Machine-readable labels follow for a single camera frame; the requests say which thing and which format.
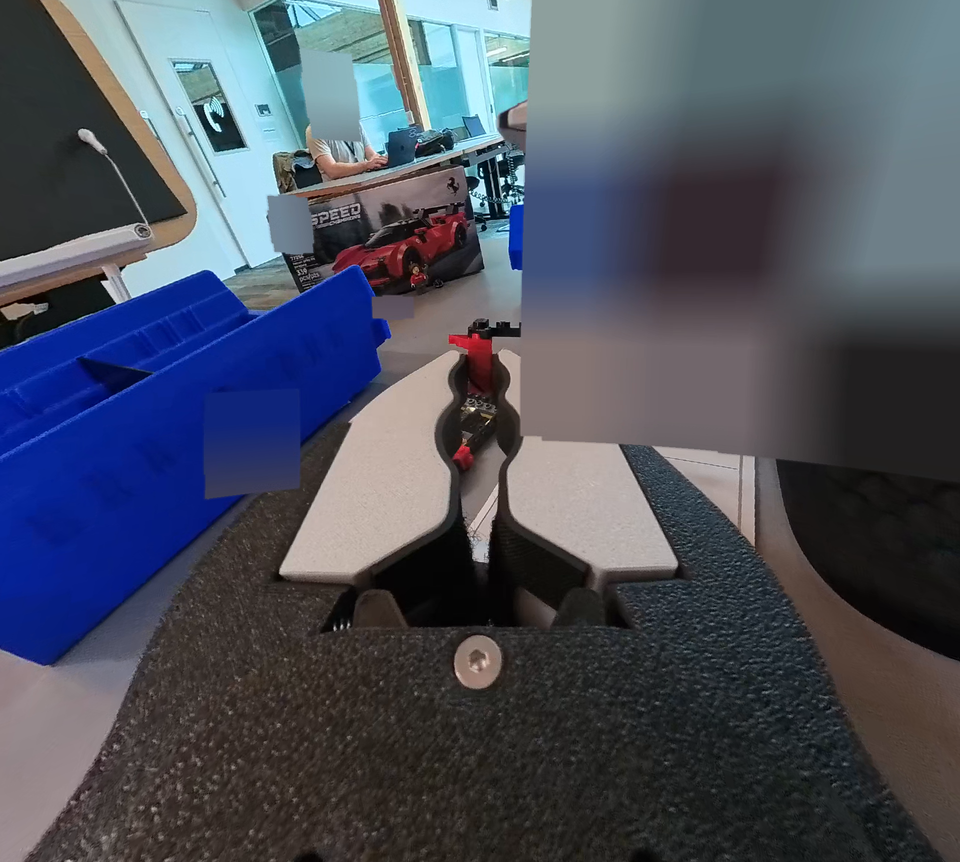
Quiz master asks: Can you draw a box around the white door with phone sign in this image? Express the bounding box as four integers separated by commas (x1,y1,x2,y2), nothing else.
116,0,252,267

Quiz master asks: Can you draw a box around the lego instruction booklet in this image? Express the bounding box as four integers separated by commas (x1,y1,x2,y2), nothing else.
457,444,760,550

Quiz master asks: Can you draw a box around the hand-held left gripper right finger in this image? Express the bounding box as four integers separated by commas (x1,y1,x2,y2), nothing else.
489,349,681,583

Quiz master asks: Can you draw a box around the black desk divider panel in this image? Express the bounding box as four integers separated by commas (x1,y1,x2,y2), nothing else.
0,0,198,263

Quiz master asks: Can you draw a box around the chair with draped jacket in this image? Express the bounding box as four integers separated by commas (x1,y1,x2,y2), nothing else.
271,150,324,196

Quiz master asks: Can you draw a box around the long office desk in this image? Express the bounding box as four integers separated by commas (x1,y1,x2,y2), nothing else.
281,133,507,203

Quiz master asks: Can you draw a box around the small red lego subassembly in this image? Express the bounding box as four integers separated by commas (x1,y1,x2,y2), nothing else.
448,318,524,475

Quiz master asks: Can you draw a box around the white divider clamp bar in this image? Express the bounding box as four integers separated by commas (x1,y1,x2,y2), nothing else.
0,127,155,301

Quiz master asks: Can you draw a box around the blue plastic bin with divider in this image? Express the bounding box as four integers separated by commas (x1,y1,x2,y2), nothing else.
0,270,393,667

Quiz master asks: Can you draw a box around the lego set box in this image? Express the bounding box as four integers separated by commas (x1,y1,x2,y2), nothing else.
288,165,486,298

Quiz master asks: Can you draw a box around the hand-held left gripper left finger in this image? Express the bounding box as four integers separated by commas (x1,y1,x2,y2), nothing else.
279,351,471,586

